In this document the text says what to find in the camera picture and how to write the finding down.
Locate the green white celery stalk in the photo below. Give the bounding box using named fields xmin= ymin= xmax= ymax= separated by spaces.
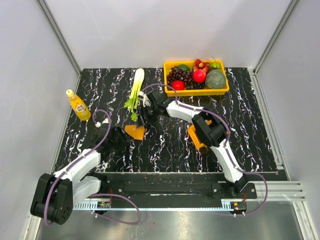
xmin=124 ymin=68 xmax=145 ymax=122

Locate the green lime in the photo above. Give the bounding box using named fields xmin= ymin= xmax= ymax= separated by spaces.
xmin=177 ymin=64 xmax=190 ymax=72

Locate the yellow fruit tray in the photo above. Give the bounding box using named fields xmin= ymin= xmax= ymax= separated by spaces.
xmin=163 ymin=59 xmax=230 ymax=97

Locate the green apple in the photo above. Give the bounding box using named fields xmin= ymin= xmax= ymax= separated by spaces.
xmin=209 ymin=61 xmax=221 ymax=70

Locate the red apple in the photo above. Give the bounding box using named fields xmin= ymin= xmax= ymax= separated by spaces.
xmin=171 ymin=80 xmax=185 ymax=91

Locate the dark blueberry cluster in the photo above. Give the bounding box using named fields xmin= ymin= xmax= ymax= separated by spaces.
xmin=185 ymin=83 xmax=205 ymax=90

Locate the red cherry cluster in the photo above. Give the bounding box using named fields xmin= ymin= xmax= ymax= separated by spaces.
xmin=192 ymin=59 xmax=211 ymax=73

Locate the white cable duct strip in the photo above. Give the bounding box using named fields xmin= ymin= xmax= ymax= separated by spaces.
xmin=73 ymin=200 xmax=234 ymax=212

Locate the aluminium rail frame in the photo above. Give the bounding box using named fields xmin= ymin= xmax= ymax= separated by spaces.
xmin=248 ymin=68 xmax=306 ymax=202

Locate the orange leather card holder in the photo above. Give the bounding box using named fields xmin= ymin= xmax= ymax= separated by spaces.
xmin=124 ymin=125 xmax=146 ymax=141

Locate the yellow juice bottle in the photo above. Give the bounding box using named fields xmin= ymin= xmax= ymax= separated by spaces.
xmin=65 ymin=89 xmax=91 ymax=121

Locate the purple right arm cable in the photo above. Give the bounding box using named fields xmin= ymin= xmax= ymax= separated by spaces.
xmin=141 ymin=83 xmax=269 ymax=218

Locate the red pomegranate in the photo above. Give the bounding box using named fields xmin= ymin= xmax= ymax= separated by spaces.
xmin=192 ymin=69 xmax=207 ymax=84

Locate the small yellow plastic bin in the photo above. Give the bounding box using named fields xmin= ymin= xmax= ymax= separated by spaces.
xmin=187 ymin=119 xmax=214 ymax=149

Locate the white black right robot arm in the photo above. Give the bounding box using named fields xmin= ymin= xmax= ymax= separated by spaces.
xmin=137 ymin=89 xmax=249 ymax=198

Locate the purple grape bunch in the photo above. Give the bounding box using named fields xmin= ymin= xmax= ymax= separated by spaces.
xmin=166 ymin=65 xmax=194 ymax=87

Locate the green netted melon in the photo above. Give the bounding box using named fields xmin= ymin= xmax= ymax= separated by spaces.
xmin=205 ymin=70 xmax=226 ymax=89

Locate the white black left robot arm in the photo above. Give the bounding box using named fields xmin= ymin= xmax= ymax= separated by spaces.
xmin=30 ymin=124 xmax=132 ymax=225

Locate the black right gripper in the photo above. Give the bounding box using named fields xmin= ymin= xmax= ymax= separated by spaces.
xmin=136 ymin=104 xmax=160 ymax=129

